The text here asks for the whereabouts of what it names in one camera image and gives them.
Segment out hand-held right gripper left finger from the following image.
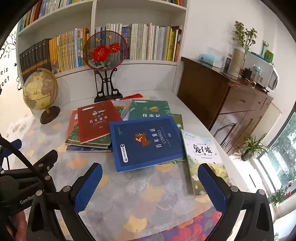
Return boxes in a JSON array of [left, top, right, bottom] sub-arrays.
[[26, 162, 103, 241]]

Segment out yellow globe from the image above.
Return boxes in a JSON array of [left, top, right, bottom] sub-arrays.
[[22, 68, 61, 125]]

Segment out floral cloth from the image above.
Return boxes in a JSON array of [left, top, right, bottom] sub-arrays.
[[129, 209, 225, 241]]

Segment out white meadow picture book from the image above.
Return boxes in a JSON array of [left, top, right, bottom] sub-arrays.
[[181, 129, 229, 196]]

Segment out window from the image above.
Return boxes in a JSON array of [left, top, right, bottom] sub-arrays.
[[257, 111, 296, 209]]

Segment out royal blue book red figure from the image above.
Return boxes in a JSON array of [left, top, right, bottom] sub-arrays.
[[109, 116, 187, 172]]

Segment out cream vase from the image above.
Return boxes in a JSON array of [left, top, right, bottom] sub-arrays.
[[228, 45, 247, 80]]

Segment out light blue tissue box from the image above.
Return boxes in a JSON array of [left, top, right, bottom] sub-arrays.
[[199, 54, 222, 68]]

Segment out white bookshelf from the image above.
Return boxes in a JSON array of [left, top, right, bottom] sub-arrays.
[[16, 0, 189, 103]]

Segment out dark red book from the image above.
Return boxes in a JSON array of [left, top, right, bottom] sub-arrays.
[[77, 100, 123, 144]]

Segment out red tassel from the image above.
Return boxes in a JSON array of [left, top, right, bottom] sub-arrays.
[[120, 93, 144, 100]]

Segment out person's left hand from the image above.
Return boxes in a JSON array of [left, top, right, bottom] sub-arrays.
[[9, 210, 29, 241]]

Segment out red flowering plant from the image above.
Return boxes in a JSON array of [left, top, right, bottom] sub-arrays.
[[269, 182, 293, 207]]

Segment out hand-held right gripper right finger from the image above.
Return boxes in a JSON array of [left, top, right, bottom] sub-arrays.
[[197, 163, 275, 241]]

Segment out teal green book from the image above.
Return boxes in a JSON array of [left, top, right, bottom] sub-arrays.
[[128, 100, 173, 121]]

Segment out potted green plant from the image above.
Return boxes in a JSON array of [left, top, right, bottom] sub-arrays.
[[238, 134, 269, 161]]

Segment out tree wall decal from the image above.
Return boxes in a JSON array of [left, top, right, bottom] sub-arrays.
[[0, 32, 17, 61]]

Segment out row of yellow books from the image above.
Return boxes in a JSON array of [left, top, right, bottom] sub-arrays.
[[48, 28, 90, 73]]

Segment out brown wooden cabinet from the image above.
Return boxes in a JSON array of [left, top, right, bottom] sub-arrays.
[[177, 57, 274, 156]]

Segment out green plant sprigs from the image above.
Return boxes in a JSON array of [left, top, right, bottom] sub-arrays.
[[232, 21, 258, 52]]

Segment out round embroidered fan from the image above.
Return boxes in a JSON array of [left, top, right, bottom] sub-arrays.
[[83, 30, 128, 71]]

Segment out small printed box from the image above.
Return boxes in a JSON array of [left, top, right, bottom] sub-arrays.
[[223, 54, 233, 73]]

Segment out black cable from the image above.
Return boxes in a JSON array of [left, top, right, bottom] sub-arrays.
[[0, 137, 47, 186]]

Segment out row of pale books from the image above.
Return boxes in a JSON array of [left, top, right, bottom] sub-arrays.
[[95, 23, 182, 62]]

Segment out white microwave oven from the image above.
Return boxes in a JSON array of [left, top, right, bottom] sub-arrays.
[[243, 52, 279, 93]]

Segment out lettering wall decal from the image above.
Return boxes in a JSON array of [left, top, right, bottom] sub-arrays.
[[0, 67, 11, 93]]

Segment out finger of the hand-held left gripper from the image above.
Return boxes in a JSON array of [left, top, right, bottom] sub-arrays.
[[30, 149, 58, 193], [0, 138, 23, 167]]

